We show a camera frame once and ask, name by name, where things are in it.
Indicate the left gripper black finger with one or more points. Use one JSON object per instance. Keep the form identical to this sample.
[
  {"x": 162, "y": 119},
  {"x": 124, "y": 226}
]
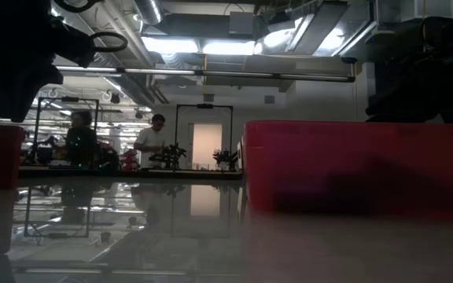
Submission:
[{"x": 12, "y": 102}]

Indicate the red rectangular block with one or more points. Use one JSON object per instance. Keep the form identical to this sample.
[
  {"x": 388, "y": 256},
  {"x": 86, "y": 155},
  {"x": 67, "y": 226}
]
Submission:
[{"x": 5, "y": 157}]

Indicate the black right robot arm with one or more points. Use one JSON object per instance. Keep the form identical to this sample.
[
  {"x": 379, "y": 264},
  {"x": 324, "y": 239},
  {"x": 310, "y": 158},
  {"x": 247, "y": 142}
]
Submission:
[{"x": 427, "y": 78}]

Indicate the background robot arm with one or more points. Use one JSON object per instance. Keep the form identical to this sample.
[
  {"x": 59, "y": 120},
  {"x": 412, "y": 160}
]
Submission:
[
  {"x": 226, "y": 158},
  {"x": 169, "y": 155}
]

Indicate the person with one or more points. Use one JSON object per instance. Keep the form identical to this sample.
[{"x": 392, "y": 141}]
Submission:
[
  {"x": 149, "y": 141},
  {"x": 81, "y": 145}
]

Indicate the ceiling light panel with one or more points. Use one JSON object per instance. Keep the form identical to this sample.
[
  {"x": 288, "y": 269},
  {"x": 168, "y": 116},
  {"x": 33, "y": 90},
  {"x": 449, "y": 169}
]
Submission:
[{"x": 199, "y": 46}]

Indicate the lit doorway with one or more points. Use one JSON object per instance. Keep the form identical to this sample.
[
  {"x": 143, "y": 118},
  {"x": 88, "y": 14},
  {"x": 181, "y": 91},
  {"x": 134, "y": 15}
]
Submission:
[{"x": 206, "y": 145}]

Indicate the long horizontal ceiling pipe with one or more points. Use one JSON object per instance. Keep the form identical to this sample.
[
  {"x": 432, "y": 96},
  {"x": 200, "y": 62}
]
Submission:
[{"x": 211, "y": 73}]

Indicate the red plastic tray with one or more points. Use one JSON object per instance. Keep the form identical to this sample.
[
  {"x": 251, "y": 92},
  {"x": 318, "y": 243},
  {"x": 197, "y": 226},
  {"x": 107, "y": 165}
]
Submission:
[{"x": 328, "y": 157}]

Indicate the black background rig frame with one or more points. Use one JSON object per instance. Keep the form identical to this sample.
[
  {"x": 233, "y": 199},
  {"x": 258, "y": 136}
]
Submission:
[
  {"x": 37, "y": 129},
  {"x": 177, "y": 133}
]

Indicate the round silver air duct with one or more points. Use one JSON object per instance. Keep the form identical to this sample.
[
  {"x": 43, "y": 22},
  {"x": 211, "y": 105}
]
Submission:
[{"x": 149, "y": 11}]

